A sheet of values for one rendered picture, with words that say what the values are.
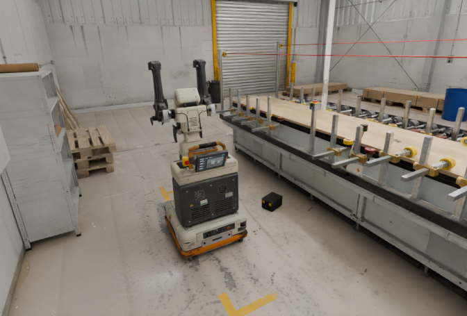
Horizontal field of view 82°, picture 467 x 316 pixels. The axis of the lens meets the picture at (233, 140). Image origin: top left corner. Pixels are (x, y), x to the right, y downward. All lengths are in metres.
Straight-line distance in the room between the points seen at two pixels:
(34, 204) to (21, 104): 0.89
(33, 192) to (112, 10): 6.94
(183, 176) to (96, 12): 7.42
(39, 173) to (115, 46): 6.61
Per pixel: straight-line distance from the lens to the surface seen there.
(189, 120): 2.41
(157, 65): 2.57
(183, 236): 2.38
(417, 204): 2.24
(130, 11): 9.24
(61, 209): 3.05
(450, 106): 7.98
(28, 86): 2.73
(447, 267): 2.67
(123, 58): 9.11
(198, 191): 2.27
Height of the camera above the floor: 1.72
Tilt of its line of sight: 19 degrees down
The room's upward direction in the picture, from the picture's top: 1 degrees counter-clockwise
